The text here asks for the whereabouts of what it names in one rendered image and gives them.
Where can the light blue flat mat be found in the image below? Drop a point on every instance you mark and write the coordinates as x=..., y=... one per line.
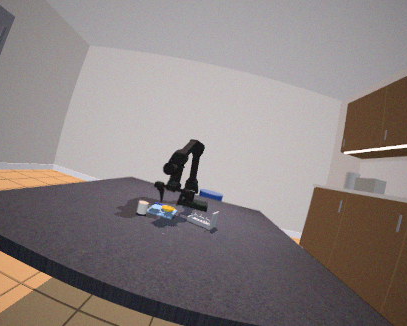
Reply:
x=156, y=209

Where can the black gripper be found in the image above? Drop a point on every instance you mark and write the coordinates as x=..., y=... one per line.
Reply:
x=160, y=186

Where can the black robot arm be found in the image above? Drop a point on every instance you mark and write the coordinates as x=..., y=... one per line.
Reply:
x=175, y=167

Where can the yellow plate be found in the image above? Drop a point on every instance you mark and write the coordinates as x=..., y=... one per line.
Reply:
x=167, y=208

